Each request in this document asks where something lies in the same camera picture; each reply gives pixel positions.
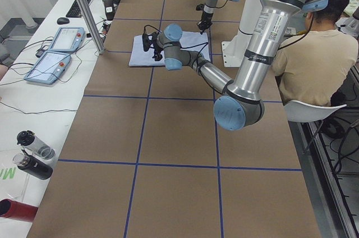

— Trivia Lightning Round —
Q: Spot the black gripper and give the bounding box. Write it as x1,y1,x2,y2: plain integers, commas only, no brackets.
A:
150,32,163,62
197,12,213,34

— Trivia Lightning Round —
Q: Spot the blue striped button shirt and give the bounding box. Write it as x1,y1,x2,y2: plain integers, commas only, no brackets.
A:
128,31,209,67

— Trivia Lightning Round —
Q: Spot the black keyboard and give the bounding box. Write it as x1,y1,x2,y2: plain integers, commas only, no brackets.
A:
66,0,96,19

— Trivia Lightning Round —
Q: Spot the upper teach pendant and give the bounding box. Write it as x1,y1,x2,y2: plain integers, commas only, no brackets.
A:
48,27,86,53

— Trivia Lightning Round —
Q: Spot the teach pendant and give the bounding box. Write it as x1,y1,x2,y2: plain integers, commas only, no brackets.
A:
48,27,86,53
24,51,72,85

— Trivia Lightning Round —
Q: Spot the black computer mouse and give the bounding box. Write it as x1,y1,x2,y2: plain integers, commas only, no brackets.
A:
57,17,70,25

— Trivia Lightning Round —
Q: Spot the lower teach pendant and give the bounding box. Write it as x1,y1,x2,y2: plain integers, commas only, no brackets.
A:
24,51,72,85

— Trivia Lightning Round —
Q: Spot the seated person beige shirt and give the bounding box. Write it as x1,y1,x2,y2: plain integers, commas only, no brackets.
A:
272,0,358,106

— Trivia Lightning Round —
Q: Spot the white chair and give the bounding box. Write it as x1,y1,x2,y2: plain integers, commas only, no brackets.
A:
283,99,348,154

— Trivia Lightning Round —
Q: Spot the clear water bottle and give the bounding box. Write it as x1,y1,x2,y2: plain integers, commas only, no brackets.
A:
16,130,56,160

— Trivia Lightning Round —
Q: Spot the black water bottle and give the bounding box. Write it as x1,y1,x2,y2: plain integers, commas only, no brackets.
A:
13,153,53,180

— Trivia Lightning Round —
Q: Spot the red bottle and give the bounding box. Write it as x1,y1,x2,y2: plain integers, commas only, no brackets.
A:
1,199,38,222

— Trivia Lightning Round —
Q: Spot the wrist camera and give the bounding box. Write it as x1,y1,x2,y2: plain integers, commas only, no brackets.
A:
142,33,153,52

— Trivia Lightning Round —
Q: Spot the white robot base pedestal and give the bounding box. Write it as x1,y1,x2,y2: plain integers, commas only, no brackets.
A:
222,0,262,67

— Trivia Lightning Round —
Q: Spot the aluminium frame post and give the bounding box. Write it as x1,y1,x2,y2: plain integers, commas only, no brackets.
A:
76,0,105,54

